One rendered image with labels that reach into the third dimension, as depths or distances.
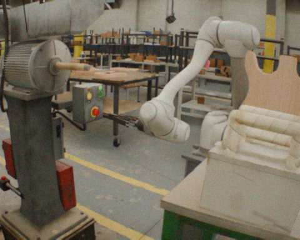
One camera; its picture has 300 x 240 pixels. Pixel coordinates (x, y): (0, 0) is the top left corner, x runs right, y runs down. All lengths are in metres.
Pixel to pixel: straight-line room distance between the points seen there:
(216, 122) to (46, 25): 1.07
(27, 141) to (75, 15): 0.75
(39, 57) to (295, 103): 1.06
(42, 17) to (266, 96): 0.91
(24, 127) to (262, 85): 1.13
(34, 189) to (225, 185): 1.14
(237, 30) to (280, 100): 0.46
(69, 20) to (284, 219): 0.91
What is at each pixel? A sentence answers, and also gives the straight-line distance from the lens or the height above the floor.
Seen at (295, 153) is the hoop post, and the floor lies 1.15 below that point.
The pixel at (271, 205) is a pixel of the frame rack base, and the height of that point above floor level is 1.00.
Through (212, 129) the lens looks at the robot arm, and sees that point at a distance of 1.59.
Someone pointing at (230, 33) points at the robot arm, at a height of 1.44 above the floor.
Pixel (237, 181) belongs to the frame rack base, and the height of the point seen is 1.04.
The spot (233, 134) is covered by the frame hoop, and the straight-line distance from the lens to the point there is 0.65.
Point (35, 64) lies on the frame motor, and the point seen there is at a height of 1.26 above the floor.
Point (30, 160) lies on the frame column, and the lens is 1.48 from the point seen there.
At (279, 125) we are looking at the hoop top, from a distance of 0.61.
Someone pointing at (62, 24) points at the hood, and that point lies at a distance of 1.00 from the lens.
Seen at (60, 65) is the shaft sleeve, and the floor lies 1.25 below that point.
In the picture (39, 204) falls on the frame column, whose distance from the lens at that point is 1.63.
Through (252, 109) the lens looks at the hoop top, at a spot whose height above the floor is 1.21.
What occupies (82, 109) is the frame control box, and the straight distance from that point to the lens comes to 1.44.
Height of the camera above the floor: 1.35
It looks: 16 degrees down
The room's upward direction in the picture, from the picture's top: 3 degrees clockwise
